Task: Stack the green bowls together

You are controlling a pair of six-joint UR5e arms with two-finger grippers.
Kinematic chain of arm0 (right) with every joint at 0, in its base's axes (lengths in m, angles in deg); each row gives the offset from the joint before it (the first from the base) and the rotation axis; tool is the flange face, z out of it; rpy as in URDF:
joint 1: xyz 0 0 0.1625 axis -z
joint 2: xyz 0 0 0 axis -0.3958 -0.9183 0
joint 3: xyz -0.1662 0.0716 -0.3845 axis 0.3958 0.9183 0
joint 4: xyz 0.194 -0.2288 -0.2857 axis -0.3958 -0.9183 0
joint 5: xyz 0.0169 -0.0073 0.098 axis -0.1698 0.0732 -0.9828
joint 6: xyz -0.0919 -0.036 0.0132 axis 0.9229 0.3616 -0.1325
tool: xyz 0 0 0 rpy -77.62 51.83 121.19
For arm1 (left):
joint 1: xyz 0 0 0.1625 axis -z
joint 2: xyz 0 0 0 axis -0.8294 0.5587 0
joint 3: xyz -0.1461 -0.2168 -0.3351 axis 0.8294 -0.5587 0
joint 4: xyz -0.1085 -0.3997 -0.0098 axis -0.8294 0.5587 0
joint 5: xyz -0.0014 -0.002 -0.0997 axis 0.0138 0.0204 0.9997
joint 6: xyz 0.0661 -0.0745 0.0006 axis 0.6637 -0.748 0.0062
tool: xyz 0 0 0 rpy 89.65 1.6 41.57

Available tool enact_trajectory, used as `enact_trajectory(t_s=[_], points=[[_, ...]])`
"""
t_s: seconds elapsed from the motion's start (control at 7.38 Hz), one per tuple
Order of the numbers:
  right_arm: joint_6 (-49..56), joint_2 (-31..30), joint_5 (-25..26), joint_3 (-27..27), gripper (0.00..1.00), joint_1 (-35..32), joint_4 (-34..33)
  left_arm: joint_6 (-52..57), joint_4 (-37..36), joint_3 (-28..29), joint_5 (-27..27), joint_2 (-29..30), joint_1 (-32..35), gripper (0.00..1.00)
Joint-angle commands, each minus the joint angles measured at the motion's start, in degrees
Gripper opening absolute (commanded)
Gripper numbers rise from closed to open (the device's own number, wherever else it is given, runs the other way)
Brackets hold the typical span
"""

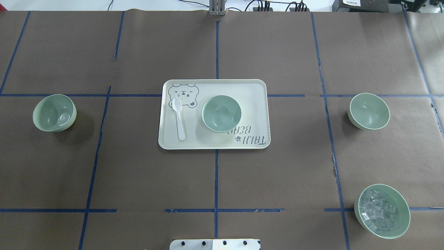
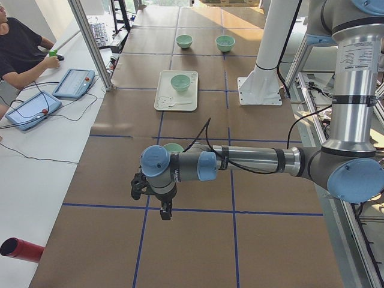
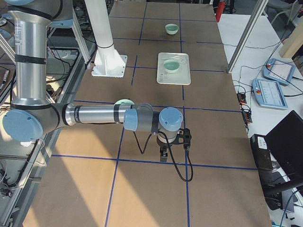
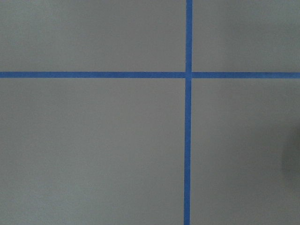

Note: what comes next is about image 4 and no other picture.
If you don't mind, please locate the crossing blue tape strip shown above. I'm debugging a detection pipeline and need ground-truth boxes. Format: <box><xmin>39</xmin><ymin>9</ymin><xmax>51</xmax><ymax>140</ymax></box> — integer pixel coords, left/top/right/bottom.
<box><xmin>183</xmin><ymin>0</ymin><xmax>193</xmax><ymax>225</ymax></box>

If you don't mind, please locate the long blue tape strip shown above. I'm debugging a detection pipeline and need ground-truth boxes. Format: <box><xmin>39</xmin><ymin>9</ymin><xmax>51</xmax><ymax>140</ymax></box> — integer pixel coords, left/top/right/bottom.
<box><xmin>0</xmin><ymin>72</ymin><xmax>300</xmax><ymax>79</ymax></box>

